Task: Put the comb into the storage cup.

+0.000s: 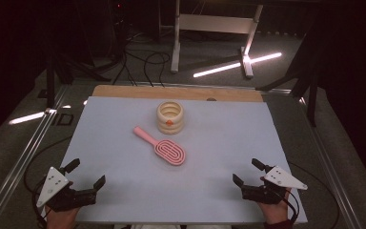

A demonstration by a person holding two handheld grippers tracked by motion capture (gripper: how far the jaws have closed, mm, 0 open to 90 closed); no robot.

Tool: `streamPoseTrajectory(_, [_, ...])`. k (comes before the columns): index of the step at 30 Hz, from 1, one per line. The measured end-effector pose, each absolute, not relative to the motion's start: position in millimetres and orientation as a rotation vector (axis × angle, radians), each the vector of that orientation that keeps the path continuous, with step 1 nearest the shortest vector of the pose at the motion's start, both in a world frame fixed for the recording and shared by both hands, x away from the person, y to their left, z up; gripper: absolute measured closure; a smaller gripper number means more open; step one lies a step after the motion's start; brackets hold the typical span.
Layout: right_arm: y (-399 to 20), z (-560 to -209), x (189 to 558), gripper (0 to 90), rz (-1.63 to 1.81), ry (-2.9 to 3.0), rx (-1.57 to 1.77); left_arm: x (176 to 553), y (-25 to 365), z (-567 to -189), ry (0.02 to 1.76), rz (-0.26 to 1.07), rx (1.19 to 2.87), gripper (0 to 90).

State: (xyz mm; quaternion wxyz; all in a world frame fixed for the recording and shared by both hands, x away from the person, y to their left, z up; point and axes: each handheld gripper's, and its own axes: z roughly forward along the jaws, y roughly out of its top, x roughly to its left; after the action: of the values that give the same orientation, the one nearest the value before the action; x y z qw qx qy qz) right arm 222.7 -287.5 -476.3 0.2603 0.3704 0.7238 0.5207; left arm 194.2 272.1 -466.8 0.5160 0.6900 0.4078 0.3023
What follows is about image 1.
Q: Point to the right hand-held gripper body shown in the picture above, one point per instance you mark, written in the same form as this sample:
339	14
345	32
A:
282	179

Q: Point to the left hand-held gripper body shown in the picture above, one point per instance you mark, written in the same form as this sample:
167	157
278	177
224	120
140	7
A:
52	184

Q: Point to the pink hairbrush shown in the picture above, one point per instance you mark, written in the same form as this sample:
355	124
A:
170	151

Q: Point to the cream ribbed cup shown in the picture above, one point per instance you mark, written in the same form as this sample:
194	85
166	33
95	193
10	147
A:
170	127

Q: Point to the person's right hand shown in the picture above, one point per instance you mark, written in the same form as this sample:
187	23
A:
276	212

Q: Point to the person's left hand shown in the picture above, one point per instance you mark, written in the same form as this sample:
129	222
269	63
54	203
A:
62	219

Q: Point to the light blue mat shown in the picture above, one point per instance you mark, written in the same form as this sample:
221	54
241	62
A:
219	143

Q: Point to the person's dark red sleeve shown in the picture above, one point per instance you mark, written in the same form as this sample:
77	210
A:
279	225

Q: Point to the black stand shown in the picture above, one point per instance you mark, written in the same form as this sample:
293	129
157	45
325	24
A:
308	79
57	70

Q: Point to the aluminium rail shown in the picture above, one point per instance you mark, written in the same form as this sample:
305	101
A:
22	162
333	165

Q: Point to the white desk frame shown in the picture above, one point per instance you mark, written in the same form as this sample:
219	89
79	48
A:
216	24

